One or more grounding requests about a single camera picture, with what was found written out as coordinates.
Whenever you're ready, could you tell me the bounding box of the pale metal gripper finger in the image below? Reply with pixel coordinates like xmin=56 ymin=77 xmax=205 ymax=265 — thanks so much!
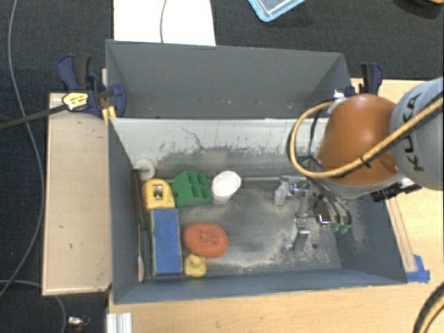
xmin=275 ymin=176 xmax=296 ymax=206
xmin=293 ymin=219 xmax=312 ymax=252

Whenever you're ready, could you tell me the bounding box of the grey metal bin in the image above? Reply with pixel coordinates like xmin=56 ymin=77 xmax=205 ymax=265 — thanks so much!
xmin=105 ymin=39 xmax=409 ymax=305

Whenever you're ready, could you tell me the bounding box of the white cup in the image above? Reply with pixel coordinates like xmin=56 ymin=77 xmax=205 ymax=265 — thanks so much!
xmin=211 ymin=170 xmax=242 ymax=205

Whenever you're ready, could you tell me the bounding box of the orange-red round disc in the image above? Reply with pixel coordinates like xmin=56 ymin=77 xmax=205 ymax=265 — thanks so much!
xmin=182 ymin=221 xmax=230 ymax=259

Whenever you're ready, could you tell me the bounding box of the green toy crate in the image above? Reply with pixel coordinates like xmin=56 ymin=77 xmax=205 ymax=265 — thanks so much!
xmin=171 ymin=170 xmax=213 ymax=208

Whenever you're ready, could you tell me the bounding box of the yellow rubber duck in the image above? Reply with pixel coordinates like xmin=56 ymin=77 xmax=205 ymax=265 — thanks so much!
xmin=183 ymin=253 xmax=207 ymax=278

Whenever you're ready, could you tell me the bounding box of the yellow tape measure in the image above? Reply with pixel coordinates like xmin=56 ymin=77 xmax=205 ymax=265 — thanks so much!
xmin=142 ymin=178 xmax=176 ymax=212

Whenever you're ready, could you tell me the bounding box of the blue sponge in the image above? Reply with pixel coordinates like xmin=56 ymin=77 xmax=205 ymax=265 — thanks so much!
xmin=150 ymin=208 xmax=184 ymax=278

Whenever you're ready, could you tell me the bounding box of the white tape roll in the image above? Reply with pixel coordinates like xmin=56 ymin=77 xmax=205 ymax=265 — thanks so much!
xmin=133 ymin=157 xmax=156 ymax=182

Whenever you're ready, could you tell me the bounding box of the pale wood board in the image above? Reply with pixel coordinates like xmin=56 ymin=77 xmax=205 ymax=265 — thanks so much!
xmin=41 ymin=92 xmax=114 ymax=296

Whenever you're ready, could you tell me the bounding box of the black cylinder on white bracket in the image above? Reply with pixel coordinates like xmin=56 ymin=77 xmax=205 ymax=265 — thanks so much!
xmin=370 ymin=178 xmax=421 ymax=203

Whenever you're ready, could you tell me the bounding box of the dark long-handled white-tipped tool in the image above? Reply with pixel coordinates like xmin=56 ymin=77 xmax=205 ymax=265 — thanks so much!
xmin=133 ymin=169 xmax=146 ymax=284

